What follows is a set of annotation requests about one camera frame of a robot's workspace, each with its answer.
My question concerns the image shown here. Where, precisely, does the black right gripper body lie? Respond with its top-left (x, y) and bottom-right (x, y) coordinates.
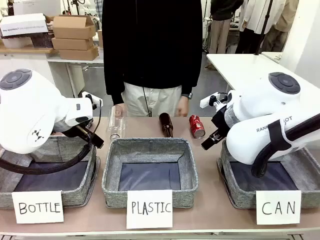
top-left (211, 109), bottom-right (230, 136)

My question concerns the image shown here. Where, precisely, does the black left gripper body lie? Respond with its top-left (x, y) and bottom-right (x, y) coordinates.
top-left (66, 124), bottom-right (97, 145)

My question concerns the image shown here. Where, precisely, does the red soda can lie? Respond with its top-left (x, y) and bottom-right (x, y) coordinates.
top-left (188, 114), bottom-right (206, 139)

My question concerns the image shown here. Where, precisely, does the large clear plastic bottle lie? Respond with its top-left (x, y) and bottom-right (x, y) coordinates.
top-left (106, 104), bottom-right (127, 141)

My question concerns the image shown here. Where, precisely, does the brown glass bottle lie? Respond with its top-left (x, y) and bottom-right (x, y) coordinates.
top-left (158, 112), bottom-right (174, 138)

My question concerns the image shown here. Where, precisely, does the person's left forearm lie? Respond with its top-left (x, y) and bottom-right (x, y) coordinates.
top-left (181, 57), bottom-right (202, 97)

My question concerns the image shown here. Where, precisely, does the person's right forearm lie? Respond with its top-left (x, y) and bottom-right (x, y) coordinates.
top-left (104, 62), bottom-right (125, 106)

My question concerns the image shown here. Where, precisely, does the grey fabric basket labelled plastic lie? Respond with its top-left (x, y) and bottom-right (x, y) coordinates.
top-left (101, 137), bottom-right (200, 208)

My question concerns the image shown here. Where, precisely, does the grey fabric basket labelled bottle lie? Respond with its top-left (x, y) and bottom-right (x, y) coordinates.
top-left (0, 134), bottom-right (102, 210)

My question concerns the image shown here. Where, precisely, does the grey fabric basket labelled can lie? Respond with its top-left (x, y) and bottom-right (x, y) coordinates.
top-left (216, 139), bottom-right (320, 210)

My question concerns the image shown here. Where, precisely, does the white paper sign CAN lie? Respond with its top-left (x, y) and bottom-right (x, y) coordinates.
top-left (255, 190), bottom-right (302, 225)

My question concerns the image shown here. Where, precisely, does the dark wicker basket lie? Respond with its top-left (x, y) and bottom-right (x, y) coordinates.
top-left (31, 32), bottom-right (55, 49)

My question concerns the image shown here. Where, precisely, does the person's left hand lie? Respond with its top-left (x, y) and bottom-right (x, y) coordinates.
top-left (176, 96), bottom-right (189, 118)

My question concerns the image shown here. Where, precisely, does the white side table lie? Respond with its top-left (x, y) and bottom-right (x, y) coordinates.
top-left (206, 52), bottom-right (320, 101)

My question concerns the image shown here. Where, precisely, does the white desk with metal legs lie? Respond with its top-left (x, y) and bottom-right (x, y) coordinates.
top-left (47, 53), bottom-right (105, 99)

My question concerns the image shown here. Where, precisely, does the white paper sign PLASTIC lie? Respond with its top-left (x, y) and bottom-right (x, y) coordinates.
top-left (126, 189), bottom-right (174, 230)

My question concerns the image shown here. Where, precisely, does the white paper sign BOTTLE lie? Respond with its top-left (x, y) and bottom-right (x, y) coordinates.
top-left (11, 190), bottom-right (65, 224)

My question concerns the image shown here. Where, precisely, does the bystander in dark jacket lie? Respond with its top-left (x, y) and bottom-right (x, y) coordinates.
top-left (208, 0), bottom-right (245, 55)

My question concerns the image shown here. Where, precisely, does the black tripod pole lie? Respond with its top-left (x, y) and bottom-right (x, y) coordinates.
top-left (254, 0), bottom-right (275, 56)

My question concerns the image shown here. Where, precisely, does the person in black sweater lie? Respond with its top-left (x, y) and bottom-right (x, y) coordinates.
top-left (101, 0), bottom-right (203, 118)

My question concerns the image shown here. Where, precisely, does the open cardboard box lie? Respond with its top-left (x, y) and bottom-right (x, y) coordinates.
top-left (51, 15), bottom-right (97, 40)

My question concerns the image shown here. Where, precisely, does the bystander in white coat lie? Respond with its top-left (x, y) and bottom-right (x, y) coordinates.
top-left (234, 0), bottom-right (287, 55)

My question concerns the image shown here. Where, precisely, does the bystander in beige clothes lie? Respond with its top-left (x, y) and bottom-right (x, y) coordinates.
top-left (264, 0), bottom-right (300, 53)

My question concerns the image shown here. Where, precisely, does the white printed carton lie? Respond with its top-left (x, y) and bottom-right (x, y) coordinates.
top-left (0, 12), bottom-right (49, 38)

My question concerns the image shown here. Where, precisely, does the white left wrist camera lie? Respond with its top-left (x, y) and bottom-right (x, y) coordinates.
top-left (81, 91), bottom-right (104, 111)

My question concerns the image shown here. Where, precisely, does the thin black hanging cord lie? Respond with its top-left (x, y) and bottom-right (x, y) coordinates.
top-left (142, 86), bottom-right (153, 118)

